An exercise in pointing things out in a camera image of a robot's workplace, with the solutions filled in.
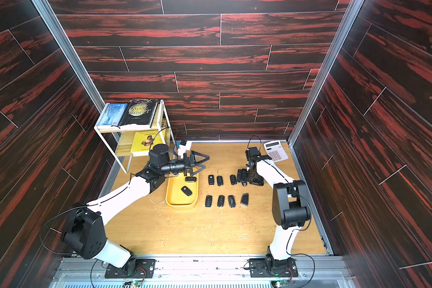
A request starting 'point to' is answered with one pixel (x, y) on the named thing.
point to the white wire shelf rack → (119, 138)
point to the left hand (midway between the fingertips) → (207, 163)
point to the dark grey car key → (245, 199)
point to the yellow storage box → (175, 198)
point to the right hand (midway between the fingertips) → (251, 180)
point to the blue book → (113, 114)
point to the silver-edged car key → (231, 201)
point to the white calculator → (276, 150)
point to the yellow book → (145, 140)
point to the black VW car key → (185, 189)
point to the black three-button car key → (221, 200)
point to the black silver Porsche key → (190, 179)
